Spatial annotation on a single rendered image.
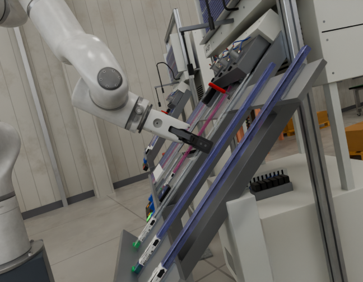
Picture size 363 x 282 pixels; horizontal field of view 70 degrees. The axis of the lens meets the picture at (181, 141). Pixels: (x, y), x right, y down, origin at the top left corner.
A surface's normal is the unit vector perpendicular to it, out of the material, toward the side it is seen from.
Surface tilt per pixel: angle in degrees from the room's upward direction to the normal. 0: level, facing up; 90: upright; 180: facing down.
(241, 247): 90
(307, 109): 90
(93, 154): 90
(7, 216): 90
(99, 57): 71
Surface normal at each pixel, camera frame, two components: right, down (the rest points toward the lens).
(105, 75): 0.26, -0.22
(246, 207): 0.17, 0.04
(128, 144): 0.48, -0.04
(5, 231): 0.72, -0.11
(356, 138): -0.84, 0.24
